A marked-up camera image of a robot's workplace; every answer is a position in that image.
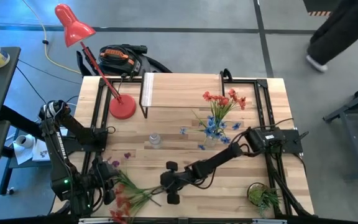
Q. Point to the dark metal cart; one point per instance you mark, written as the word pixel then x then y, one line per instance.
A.
pixel 334 116

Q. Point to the red and purple flower bunch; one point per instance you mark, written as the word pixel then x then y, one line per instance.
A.
pixel 129 193

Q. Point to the diamond-cut clear glass vase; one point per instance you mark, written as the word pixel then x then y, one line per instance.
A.
pixel 211 143

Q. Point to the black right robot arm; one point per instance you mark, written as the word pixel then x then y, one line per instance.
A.
pixel 219 158

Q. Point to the ribbed clear glass vase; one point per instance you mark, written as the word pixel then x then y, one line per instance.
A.
pixel 155 140

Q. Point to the black mat with hazard edge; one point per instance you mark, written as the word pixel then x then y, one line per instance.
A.
pixel 315 6

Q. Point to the orange and blue flower bunch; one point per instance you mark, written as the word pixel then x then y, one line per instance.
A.
pixel 219 109

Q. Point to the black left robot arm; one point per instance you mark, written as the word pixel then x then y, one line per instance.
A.
pixel 56 149

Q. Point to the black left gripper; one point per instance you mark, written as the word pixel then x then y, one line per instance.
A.
pixel 99 177

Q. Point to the white printed paper sheet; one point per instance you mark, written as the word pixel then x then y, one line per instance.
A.
pixel 40 154

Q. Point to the small potted green plant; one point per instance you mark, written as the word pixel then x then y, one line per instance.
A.
pixel 259 196

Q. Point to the black aluminium table frame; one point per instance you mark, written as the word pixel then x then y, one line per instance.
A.
pixel 259 81

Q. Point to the person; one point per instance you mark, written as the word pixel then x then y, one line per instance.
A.
pixel 337 34

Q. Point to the white tissue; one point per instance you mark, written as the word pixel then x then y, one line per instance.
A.
pixel 22 155

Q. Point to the red desk lamp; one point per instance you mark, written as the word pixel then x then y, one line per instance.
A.
pixel 123 107

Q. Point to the black and orange vacuum cleaner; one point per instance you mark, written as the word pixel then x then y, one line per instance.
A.
pixel 120 59

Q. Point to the white paper roll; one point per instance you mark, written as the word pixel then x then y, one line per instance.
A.
pixel 26 141

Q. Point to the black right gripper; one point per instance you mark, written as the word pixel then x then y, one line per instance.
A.
pixel 177 180

